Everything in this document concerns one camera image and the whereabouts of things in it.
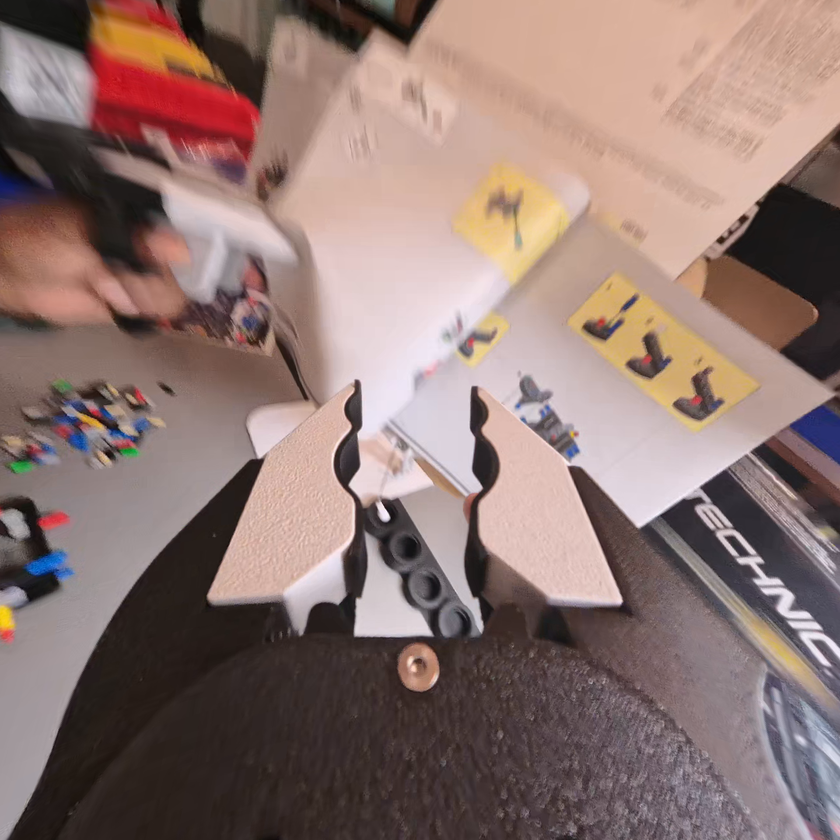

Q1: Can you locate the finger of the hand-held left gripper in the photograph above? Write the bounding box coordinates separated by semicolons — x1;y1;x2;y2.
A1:
161;180;299;304

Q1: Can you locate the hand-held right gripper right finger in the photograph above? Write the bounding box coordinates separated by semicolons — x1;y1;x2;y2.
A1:
465;386;624;634

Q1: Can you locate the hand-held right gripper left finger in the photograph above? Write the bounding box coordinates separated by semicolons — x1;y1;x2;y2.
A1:
206;381;368;634

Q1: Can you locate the lego instruction booklet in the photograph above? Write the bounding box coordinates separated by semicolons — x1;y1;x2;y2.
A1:
252;0;840;529

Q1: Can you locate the black lego chassis assembly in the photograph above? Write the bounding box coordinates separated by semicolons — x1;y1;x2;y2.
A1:
0;495;74;644

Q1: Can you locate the lego sticker sheet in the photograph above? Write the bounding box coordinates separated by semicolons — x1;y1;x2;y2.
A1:
164;256;303;358

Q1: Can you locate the lego set box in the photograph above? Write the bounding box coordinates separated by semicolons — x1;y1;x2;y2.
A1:
640;453;840;840

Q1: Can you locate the pile of loose lego pieces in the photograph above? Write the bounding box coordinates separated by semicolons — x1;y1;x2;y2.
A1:
0;377;177;473

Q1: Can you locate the person's left hand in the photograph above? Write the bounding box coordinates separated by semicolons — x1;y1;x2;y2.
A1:
0;203;191;326

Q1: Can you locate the white book stand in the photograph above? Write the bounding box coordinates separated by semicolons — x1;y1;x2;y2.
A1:
246;256;818;500

